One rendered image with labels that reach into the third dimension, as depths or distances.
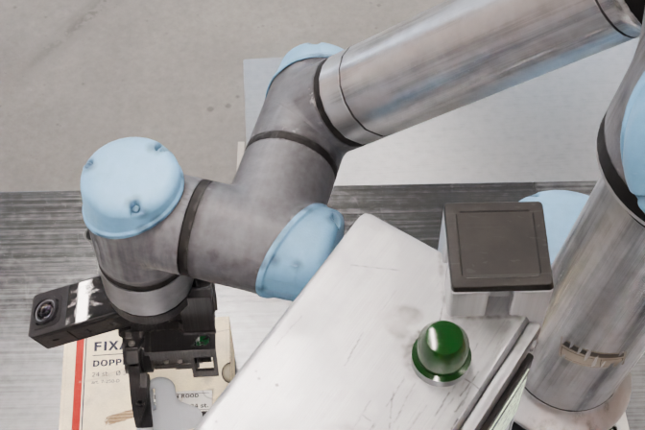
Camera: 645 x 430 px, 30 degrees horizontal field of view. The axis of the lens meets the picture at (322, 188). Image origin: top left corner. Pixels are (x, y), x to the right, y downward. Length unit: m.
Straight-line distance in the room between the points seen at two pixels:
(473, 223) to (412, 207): 0.81
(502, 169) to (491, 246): 0.86
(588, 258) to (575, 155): 0.65
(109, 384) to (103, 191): 0.34
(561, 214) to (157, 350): 0.36
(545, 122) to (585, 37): 0.65
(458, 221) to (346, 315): 0.07
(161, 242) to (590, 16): 0.34
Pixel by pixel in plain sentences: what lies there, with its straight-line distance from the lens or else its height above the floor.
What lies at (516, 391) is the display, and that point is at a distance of 0.56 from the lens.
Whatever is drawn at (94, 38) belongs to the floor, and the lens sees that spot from 2.68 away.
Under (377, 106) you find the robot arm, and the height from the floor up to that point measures 1.26.
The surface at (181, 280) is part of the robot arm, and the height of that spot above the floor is 1.12.
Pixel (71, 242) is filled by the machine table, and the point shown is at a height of 0.83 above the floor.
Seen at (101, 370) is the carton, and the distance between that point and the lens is 1.18.
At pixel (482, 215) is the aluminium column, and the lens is 0.54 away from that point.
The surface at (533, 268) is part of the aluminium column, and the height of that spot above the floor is 1.50.
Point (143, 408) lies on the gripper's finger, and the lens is 1.08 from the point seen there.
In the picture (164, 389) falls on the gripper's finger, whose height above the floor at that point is 0.97.
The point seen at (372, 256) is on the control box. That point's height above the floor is 1.47.
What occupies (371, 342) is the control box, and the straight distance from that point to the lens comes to 0.54.
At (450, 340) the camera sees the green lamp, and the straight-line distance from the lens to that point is 0.51.
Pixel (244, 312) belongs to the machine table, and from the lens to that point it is 1.28.
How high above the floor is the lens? 1.95
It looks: 55 degrees down
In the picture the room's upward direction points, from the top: 1 degrees counter-clockwise
